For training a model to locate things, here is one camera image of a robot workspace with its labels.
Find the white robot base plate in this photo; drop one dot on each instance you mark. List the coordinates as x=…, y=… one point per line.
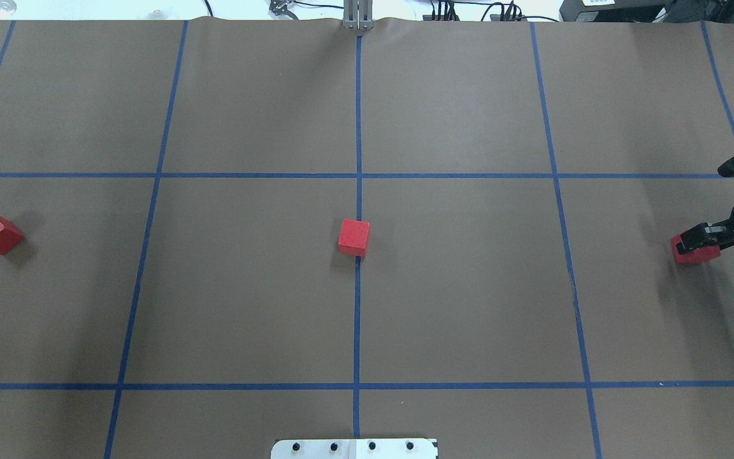
x=356, y=448

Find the aluminium frame post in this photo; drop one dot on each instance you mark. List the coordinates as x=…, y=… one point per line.
x=358, y=15

